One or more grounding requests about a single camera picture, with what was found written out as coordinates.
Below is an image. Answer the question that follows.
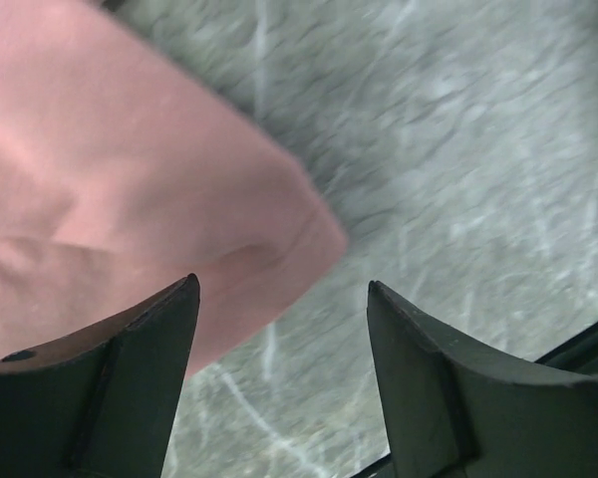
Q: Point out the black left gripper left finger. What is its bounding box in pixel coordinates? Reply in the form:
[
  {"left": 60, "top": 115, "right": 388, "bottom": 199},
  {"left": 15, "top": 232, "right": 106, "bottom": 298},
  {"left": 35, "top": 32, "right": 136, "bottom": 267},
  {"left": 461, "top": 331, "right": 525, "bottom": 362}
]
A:
[{"left": 0, "top": 275, "right": 199, "bottom": 478}]

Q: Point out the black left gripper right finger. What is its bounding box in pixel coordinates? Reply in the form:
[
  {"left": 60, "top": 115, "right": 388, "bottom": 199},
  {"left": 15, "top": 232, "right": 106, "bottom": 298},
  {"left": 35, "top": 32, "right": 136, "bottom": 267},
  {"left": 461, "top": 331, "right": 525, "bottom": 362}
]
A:
[{"left": 367, "top": 282, "right": 598, "bottom": 477}]

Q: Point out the pink printed t-shirt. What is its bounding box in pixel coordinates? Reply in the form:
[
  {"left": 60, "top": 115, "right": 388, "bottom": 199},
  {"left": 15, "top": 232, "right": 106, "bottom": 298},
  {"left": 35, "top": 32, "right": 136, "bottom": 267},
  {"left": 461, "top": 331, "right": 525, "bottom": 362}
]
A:
[{"left": 0, "top": 1, "right": 346, "bottom": 373}]

